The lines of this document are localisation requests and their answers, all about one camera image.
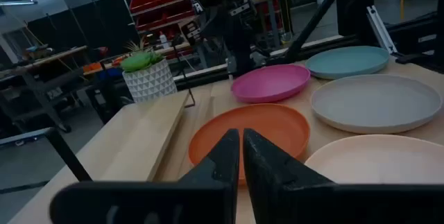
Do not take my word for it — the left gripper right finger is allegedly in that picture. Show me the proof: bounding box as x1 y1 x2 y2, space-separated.
242 128 444 224

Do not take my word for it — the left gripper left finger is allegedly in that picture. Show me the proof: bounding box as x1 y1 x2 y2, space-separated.
49 128 241 224

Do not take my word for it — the orange plate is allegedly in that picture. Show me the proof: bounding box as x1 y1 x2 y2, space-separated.
188 103 311 187

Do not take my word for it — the magenta plate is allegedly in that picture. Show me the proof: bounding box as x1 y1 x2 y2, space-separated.
230 64 311 104

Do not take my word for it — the cream plate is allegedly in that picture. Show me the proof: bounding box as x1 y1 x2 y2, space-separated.
304 134 444 185

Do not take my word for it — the grey plate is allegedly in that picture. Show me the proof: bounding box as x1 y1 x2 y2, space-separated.
310 74 443 135

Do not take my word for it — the light teal plate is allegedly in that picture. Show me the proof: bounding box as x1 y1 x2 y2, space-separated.
305 45 391 80

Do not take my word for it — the white bottle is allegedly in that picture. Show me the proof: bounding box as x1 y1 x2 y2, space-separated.
158 31 170 50

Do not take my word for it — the green succulent plant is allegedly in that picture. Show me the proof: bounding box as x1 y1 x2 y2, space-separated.
119 38 166 73

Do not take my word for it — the white patterned plant pot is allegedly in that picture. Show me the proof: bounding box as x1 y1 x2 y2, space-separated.
121 59 178 103

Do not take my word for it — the black partition screen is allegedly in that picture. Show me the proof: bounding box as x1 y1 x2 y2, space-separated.
27 0 139 55

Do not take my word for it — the wooden workbench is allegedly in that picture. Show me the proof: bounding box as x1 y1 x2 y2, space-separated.
0 45 91 133

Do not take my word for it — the black aluminium table frame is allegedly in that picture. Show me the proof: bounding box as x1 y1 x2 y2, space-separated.
173 0 444 92

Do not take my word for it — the black wire dish rack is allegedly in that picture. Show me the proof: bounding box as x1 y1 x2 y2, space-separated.
0 36 197 224

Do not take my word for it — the silver metal bracket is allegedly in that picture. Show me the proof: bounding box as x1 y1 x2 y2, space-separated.
366 5 399 55

